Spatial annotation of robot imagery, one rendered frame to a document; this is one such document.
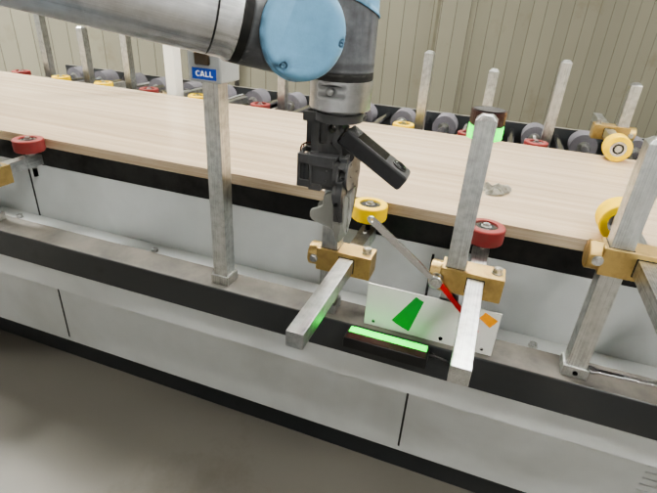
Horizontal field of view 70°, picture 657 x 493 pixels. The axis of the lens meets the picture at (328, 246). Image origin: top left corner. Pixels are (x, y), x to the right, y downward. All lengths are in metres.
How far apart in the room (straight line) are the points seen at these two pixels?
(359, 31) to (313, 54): 0.18
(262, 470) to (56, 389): 0.83
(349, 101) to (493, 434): 1.05
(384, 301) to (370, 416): 0.61
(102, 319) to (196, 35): 1.48
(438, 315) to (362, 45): 0.53
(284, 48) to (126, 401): 1.58
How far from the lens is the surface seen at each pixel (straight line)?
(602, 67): 5.92
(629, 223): 0.89
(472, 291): 0.88
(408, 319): 0.98
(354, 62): 0.67
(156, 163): 1.36
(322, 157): 0.71
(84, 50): 2.71
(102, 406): 1.91
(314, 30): 0.49
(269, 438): 1.71
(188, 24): 0.48
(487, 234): 1.00
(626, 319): 1.23
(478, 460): 1.54
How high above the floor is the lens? 1.30
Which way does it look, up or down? 28 degrees down
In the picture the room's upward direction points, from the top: 4 degrees clockwise
